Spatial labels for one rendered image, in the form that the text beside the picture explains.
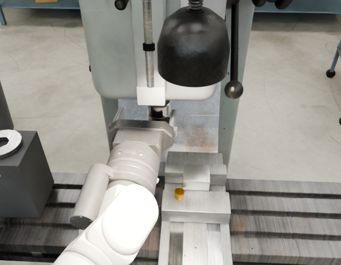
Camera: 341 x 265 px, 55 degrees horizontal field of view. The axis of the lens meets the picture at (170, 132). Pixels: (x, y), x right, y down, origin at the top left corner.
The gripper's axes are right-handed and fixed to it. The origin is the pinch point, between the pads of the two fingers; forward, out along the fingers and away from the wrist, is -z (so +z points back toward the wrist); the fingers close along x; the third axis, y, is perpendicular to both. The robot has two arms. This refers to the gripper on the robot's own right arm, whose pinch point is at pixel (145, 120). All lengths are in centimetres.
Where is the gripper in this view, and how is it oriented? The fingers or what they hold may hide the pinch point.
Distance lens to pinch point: 65.5
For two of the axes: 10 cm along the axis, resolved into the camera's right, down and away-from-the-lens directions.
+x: -9.9, -0.6, 0.9
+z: -1.1, 6.6, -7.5
